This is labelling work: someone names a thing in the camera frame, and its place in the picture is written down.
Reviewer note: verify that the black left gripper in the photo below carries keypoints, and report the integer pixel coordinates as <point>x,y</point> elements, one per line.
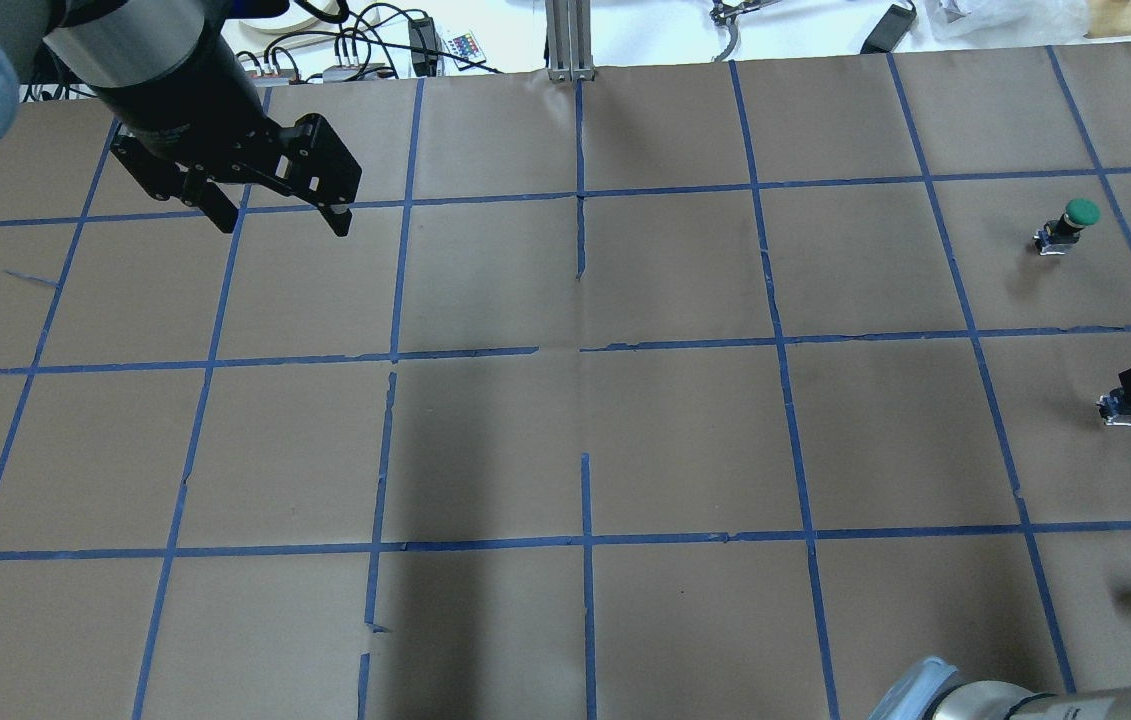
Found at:
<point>177,104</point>

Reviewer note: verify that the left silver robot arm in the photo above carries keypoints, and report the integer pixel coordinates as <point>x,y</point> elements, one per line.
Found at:
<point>190,118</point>

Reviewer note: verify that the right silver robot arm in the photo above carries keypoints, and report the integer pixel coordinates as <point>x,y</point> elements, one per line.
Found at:
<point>934,689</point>

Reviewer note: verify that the green push button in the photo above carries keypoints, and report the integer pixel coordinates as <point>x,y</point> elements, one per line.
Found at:
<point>1058,236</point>

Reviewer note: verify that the small remote control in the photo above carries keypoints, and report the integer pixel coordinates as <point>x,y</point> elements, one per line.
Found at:
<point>465,47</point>

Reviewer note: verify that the clear plastic bag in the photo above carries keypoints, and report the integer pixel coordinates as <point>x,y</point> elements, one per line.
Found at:
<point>1017,23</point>

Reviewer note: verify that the black power adapter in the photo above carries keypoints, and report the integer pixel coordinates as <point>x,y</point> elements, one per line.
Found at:
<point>893,25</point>

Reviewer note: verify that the aluminium frame post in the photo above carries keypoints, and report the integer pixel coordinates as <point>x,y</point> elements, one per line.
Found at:
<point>568,55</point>

